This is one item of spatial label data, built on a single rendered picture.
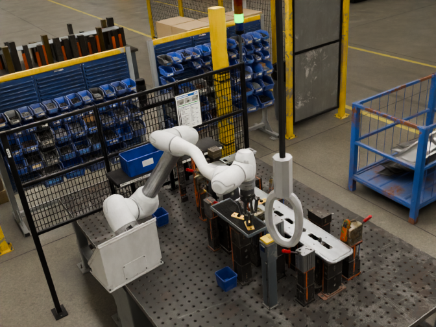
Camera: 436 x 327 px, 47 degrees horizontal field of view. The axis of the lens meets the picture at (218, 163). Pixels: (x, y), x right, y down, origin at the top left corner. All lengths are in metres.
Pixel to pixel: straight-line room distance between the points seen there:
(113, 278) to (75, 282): 1.35
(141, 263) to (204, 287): 0.42
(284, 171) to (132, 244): 2.62
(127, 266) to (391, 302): 1.53
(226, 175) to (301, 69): 3.88
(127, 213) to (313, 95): 3.80
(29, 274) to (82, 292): 0.59
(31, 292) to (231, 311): 2.10
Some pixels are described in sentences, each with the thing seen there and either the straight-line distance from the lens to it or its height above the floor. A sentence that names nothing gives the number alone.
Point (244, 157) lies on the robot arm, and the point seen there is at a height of 1.60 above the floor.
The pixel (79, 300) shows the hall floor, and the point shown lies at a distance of 4.25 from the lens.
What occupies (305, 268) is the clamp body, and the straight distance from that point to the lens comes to 2.73.
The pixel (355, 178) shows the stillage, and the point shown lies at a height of 0.17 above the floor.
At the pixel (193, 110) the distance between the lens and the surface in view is 3.88.
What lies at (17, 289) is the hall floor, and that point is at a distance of 4.59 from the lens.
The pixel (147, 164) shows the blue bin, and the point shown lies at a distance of 3.61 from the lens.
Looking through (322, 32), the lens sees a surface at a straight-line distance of 6.23.
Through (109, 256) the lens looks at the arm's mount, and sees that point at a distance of 3.01.
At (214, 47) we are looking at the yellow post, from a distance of 3.95.
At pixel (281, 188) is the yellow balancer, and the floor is 2.50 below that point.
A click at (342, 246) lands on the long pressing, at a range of 2.84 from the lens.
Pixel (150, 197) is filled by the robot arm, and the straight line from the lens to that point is 3.20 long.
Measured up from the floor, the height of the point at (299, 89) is 0.59.
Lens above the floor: 2.74
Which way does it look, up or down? 28 degrees down
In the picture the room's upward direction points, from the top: 5 degrees counter-clockwise
